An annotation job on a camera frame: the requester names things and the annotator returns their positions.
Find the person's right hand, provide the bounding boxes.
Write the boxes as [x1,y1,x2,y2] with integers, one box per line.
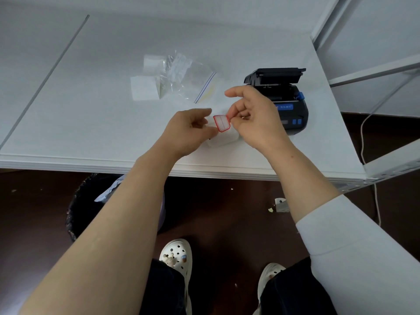
[224,85,296,154]

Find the person's left hand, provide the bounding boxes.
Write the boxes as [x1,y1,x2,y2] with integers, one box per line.
[154,108,219,161]

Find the white paper roll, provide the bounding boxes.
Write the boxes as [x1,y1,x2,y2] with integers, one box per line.
[206,126,240,149]

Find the red-bordered label sticker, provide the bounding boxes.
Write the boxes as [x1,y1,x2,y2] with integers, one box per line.
[212,114,232,133]

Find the black portable printer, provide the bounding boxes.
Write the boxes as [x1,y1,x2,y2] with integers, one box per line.
[243,67,310,136]

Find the clear plastic zip bag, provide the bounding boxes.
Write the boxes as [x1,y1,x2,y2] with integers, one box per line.
[157,50,218,105]

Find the curled white paper strip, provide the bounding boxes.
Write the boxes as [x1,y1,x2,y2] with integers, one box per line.
[130,54,165,102]

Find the person's right forearm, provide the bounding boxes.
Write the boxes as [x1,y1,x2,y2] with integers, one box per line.
[269,144,420,315]

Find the person's left forearm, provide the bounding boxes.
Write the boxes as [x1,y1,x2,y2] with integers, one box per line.
[18,147,178,315]

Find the person's left white clog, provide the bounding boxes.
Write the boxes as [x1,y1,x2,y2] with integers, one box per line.
[159,238,193,315]

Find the person's white clog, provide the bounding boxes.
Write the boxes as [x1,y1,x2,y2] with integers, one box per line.
[252,262,287,315]
[159,238,193,315]

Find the person's right white clog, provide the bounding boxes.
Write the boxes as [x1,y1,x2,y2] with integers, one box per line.
[252,262,287,315]

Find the person's left leg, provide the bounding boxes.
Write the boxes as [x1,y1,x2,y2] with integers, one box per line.
[139,259,188,315]

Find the person's leg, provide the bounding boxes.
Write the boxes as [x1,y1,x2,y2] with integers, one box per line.
[259,257,339,315]
[139,259,188,315]

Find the person's right leg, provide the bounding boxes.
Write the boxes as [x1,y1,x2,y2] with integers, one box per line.
[259,257,339,315]

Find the crumpled white paper slip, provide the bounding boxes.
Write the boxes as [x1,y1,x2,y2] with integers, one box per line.
[169,54,193,83]

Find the grey plastic mailer bag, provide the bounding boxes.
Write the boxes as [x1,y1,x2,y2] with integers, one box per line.
[94,175,125,204]

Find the trash bin with black liner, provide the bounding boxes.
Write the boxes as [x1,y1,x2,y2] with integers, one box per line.
[66,173,166,242]

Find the white cable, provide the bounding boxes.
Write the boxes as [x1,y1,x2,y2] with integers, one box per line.
[360,113,382,227]

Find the white metal shelf frame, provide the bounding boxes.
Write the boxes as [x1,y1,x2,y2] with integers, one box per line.
[275,0,420,214]

